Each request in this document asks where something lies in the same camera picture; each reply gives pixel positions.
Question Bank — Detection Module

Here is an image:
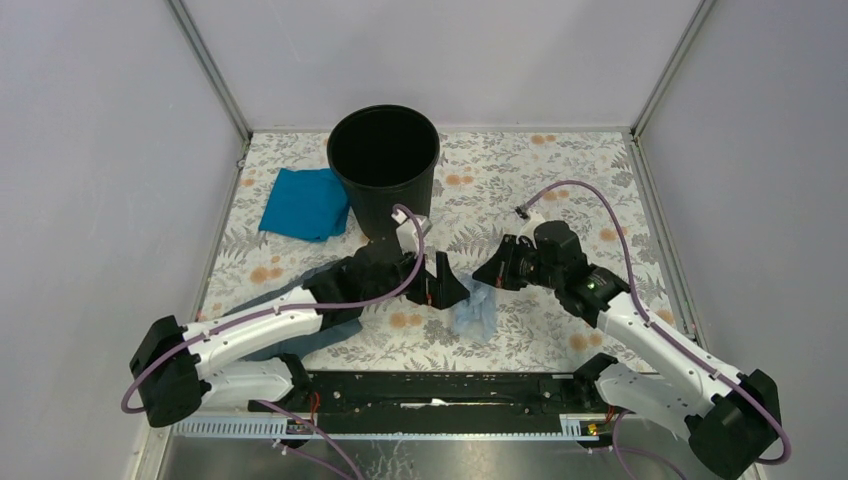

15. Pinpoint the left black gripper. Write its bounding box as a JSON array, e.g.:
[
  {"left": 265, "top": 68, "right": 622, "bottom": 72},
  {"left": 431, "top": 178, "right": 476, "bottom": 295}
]
[{"left": 364, "top": 242, "right": 470, "bottom": 309}]

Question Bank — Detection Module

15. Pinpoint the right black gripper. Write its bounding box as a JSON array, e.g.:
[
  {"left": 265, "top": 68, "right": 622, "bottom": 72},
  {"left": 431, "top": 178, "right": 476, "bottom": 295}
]
[{"left": 472, "top": 234, "right": 562, "bottom": 291}]

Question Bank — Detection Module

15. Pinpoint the light blue trash bag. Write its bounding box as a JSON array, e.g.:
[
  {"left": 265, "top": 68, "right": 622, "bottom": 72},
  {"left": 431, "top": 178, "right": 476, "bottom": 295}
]
[{"left": 452, "top": 275, "right": 498, "bottom": 344}]

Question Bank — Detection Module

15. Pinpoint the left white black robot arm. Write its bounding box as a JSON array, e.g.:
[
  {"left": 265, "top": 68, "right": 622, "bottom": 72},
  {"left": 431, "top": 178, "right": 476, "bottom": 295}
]
[{"left": 121, "top": 243, "right": 470, "bottom": 428}]

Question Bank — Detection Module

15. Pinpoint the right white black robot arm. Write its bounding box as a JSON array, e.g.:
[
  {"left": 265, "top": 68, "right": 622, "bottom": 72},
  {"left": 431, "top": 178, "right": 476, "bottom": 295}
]
[{"left": 472, "top": 221, "right": 782, "bottom": 479}]

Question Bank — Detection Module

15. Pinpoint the black plastic trash bin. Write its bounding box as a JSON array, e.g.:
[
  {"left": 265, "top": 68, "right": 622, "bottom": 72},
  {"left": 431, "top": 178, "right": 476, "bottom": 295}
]
[{"left": 327, "top": 104, "right": 441, "bottom": 240}]

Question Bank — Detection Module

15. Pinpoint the grey blue trash bag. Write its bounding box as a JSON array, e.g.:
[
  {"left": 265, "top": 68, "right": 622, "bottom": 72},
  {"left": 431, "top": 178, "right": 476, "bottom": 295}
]
[{"left": 224, "top": 261, "right": 363, "bottom": 361}]

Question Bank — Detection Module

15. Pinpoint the bright blue trash bag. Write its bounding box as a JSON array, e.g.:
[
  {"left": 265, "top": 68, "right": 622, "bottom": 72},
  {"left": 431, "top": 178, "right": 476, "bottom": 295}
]
[{"left": 258, "top": 168, "right": 350, "bottom": 242}]

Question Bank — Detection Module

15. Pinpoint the floral patterned table mat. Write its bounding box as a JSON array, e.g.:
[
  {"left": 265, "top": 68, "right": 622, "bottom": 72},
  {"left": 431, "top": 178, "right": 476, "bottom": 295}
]
[{"left": 197, "top": 132, "right": 680, "bottom": 372}]

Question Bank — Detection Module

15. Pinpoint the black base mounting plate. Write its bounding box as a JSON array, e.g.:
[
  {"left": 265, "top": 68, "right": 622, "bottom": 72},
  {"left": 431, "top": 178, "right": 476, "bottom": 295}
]
[{"left": 248, "top": 371, "right": 618, "bottom": 426}]

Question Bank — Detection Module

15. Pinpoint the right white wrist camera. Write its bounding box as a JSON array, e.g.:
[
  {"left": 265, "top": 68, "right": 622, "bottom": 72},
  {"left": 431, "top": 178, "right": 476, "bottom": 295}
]
[{"left": 516, "top": 206, "right": 546, "bottom": 243}]

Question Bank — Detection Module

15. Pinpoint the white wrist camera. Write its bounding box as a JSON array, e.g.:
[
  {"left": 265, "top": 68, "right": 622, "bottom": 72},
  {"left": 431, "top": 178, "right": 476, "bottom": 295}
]
[
  {"left": 391, "top": 204, "right": 432, "bottom": 254},
  {"left": 516, "top": 206, "right": 546, "bottom": 243}
]

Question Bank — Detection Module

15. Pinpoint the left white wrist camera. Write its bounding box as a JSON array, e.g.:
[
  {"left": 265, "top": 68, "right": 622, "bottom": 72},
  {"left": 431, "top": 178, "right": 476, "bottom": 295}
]
[{"left": 391, "top": 204, "right": 432, "bottom": 254}]

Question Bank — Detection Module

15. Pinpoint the white slotted cable duct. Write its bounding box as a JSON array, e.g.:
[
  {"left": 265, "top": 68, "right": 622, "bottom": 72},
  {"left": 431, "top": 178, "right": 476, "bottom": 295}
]
[{"left": 172, "top": 411, "right": 600, "bottom": 442}]

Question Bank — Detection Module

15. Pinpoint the right aluminium frame post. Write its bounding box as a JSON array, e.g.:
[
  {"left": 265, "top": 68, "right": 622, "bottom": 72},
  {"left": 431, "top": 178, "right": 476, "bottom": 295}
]
[{"left": 631, "top": 0, "right": 717, "bottom": 138}]

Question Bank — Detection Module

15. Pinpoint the aluminium frame post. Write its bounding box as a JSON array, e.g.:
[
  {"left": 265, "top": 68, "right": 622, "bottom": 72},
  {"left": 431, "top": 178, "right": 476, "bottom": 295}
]
[
  {"left": 165, "top": 0, "right": 252, "bottom": 145},
  {"left": 631, "top": 0, "right": 717, "bottom": 138}
]

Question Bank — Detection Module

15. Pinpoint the left aluminium frame post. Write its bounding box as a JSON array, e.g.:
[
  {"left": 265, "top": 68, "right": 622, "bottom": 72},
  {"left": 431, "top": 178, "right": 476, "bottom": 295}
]
[{"left": 165, "top": 0, "right": 252, "bottom": 145}]

